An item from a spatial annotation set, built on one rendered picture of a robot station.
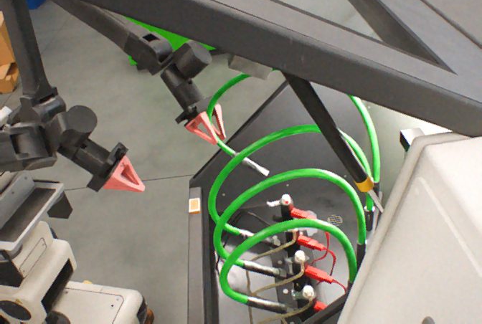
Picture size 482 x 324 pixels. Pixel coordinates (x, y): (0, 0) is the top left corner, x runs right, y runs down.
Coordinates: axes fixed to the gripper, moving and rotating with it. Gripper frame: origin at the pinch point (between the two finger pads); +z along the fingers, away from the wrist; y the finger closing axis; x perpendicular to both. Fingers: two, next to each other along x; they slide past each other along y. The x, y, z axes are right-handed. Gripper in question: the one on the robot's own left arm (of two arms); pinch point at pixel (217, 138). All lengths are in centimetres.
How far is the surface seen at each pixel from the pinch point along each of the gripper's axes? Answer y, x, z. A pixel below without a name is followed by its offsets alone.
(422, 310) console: -37, -48, 29
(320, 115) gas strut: -33, -48, 8
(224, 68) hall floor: 238, 184, -70
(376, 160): 10.7, -24.3, 23.4
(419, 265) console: -35, -49, 26
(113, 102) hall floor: 154, 236, -96
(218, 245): -22.8, -7.6, 17.6
